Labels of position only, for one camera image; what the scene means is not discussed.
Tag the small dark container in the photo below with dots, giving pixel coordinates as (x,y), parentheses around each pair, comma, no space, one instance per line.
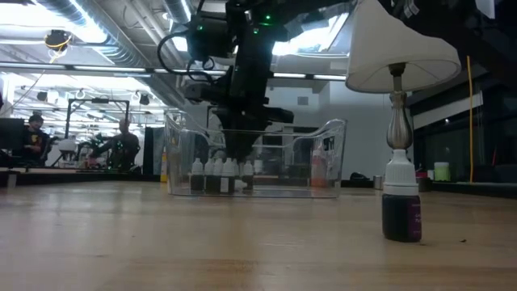
(423,182)

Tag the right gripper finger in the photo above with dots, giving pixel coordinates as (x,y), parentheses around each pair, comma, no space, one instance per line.
(248,133)
(233,133)

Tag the long ceiling light bar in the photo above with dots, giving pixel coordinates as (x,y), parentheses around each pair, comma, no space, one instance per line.
(109,68)

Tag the clear plastic bin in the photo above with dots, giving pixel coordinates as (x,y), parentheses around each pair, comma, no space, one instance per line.
(291,161)

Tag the white round device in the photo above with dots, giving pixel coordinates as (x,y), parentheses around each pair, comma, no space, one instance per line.
(67,145)

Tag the pale green container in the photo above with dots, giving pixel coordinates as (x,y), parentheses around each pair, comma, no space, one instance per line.
(441,171)

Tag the black gantry frame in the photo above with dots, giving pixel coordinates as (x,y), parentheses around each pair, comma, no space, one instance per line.
(97,100)

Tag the yellow food colouring bottle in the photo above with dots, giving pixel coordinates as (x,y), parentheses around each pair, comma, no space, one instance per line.
(164,165)

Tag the wall air vent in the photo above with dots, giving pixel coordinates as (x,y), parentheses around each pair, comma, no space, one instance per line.
(303,101)

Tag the red food colouring bottle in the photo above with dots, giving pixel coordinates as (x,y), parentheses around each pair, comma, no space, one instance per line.
(319,169)

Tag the black monitor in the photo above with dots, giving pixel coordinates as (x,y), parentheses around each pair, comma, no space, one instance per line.
(11,133)

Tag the small purple dropper bottle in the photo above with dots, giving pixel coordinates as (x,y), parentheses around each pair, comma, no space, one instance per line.
(402,218)

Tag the black cabinet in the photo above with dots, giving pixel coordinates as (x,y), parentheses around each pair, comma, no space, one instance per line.
(148,153)

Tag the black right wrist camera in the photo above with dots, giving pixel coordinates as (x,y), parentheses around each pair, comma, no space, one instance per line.
(210,42)

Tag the white shade table lamp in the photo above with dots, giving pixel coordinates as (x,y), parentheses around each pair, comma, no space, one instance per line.
(387,48)

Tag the black aluminium frame rail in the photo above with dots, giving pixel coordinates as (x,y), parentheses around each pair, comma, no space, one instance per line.
(476,190)
(81,176)

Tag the small grey can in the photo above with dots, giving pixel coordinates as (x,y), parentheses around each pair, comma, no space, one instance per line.
(378,182)

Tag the person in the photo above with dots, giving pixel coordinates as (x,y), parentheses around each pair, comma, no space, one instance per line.
(123,147)
(36,139)

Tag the silver ventilation duct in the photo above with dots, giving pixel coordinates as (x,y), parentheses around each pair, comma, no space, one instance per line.
(121,52)

